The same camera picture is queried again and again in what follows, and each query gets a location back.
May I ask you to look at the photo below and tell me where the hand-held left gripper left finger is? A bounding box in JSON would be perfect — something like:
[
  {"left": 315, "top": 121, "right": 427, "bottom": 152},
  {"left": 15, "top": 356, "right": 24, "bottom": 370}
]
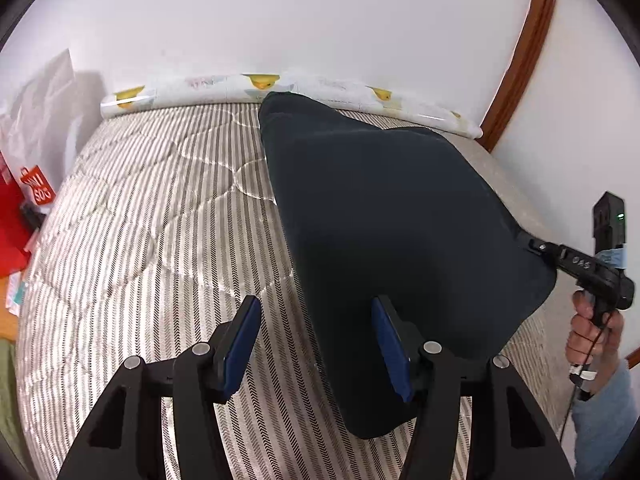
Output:
[{"left": 57, "top": 295, "right": 263, "bottom": 480}]

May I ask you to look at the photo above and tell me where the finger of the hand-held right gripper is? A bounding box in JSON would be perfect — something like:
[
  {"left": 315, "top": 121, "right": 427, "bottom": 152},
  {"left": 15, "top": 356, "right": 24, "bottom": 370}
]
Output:
[{"left": 520, "top": 232, "right": 563, "bottom": 272}]

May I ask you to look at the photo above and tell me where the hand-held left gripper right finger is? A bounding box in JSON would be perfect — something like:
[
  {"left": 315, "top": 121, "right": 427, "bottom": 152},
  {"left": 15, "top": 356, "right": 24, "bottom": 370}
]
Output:
[{"left": 371, "top": 295, "right": 575, "bottom": 480}]

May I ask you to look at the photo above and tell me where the black sweater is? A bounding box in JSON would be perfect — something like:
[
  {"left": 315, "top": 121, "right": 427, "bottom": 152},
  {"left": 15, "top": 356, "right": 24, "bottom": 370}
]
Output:
[{"left": 257, "top": 91, "right": 558, "bottom": 440}]

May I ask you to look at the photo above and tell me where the person's right forearm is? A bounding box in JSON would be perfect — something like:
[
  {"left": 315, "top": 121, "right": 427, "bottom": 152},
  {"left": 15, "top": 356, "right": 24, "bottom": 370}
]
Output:
[{"left": 570, "top": 360, "right": 635, "bottom": 480}]

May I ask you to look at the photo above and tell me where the person's right hand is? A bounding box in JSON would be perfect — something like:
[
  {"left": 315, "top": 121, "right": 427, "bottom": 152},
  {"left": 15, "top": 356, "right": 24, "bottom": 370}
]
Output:
[{"left": 566, "top": 291, "right": 626, "bottom": 372}]

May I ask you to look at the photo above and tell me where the striped quilted mattress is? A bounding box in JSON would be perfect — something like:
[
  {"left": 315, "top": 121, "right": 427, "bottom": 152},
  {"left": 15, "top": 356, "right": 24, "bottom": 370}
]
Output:
[{"left": 15, "top": 102, "right": 576, "bottom": 480}]

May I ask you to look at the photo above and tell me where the small printed packet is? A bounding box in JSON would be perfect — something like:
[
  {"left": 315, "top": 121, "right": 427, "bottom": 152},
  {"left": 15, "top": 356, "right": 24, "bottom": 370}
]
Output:
[{"left": 5, "top": 275, "right": 32, "bottom": 317}]

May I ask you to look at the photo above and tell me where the green cloth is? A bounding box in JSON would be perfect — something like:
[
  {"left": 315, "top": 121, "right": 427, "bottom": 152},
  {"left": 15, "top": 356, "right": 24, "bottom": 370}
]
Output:
[{"left": 0, "top": 340, "right": 21, "bottom": 456}]

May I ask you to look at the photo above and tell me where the small black object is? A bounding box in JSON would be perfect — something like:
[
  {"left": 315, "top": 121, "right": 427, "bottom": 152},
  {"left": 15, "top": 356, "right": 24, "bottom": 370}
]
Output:
[{"left": 20, "top": 200, "right": 47, "bottom": 230}]

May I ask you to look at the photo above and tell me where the red shopping bag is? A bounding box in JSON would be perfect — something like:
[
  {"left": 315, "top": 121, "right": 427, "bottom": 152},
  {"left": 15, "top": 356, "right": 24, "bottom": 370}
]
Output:
[{"left": 0, "top": 160, "right": 56, "bottom": 276}]

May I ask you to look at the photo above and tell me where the white pillow yellow duck print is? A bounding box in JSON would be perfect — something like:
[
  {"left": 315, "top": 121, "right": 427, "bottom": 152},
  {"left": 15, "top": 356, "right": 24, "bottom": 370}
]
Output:
[{"left": 99, "top": 72, "right": 483, "bottom": 140}]

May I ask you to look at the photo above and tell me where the white plastic bag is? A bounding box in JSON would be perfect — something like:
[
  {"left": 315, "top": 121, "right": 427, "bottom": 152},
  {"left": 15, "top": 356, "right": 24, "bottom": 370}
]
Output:
[{"left": 0, "top": 49, "right": 83, "bottom": 186}]

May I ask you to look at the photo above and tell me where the black cable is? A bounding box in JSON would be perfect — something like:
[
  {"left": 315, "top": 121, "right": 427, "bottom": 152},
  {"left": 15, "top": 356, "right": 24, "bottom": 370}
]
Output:
[{"left": 556, "top": 324, "right": 608, "bottom": 447}]

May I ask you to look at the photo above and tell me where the brown wooden door frame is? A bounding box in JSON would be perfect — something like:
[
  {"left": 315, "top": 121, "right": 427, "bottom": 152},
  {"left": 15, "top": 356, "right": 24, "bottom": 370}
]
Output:
[{"left": 479, "top": 0, "right": 561, "bottom": 153}]

